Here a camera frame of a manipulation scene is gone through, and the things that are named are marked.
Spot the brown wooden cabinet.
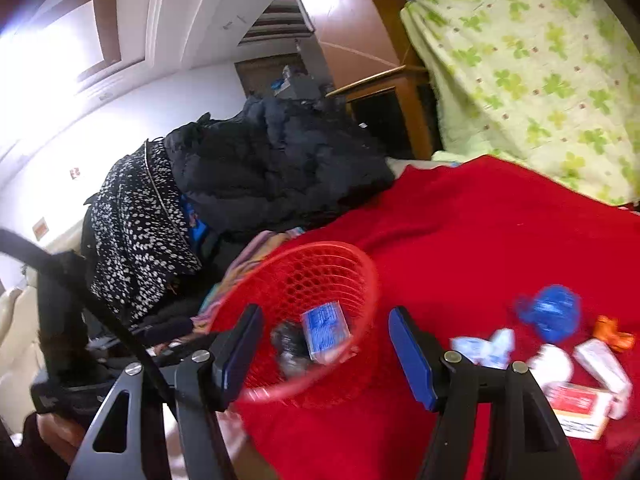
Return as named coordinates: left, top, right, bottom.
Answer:
left=287, top=0, right=436, bottom=161

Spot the blue printed cloth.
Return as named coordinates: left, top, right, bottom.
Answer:
left=179, top=197, right=208, bottom=243

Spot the dark wrapper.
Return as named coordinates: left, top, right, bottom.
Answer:
left=270, top=322, right=313, bottom=378

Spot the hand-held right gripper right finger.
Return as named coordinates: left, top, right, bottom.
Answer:
left=388, top=306, right=583, bottom=480

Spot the white and blue wrapper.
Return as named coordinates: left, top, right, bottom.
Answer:
left=450, top=328, right=517, bottom=370

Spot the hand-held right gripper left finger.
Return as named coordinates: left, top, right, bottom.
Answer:
left=67, top=304, right=265, bottom=480

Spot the red and white box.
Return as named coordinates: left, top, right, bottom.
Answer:
left=542, top=381, right=613, bottom=441

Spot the colourful striped cloth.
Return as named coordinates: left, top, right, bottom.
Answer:
left=192, top=230, right=306, bottom=333

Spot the blue and white packet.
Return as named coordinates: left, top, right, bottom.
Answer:
left=301, top=301, right=352, bottom=365

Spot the orange wrapper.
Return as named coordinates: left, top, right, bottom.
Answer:
left=592, top=315, right=636, bottom=353

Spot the red plastic mesh basket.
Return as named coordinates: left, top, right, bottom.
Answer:
left=207, top=241, right=379, bottom=408

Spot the white tissue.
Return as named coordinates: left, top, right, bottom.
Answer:
left=527, top=344, right=573, bottom=391

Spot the black white-dotted garment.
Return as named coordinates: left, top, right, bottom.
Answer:
left=87, top=140, right=203, bottom=321

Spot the white cardboard box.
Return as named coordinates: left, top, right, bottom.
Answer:
left=572, top=338, right=633, bottom=418

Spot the black cable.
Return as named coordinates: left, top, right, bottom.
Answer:
left=0, top=229, right=181, bottom=411

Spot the cream sofa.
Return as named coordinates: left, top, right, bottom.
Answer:
left=0, top=265, right=48, bottom=436

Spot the dark wooden door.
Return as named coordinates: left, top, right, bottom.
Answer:
left=234, top=55, right=326, bottom=103

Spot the red blanket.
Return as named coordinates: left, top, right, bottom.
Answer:
left=240, top=155, right=640, bottom=480

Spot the green clover print sheet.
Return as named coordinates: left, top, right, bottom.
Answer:
left=400, top=0, right=640, bottom=206

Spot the black padded jacket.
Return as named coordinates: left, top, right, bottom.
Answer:
left=162, top=95, right=396, bottom=233

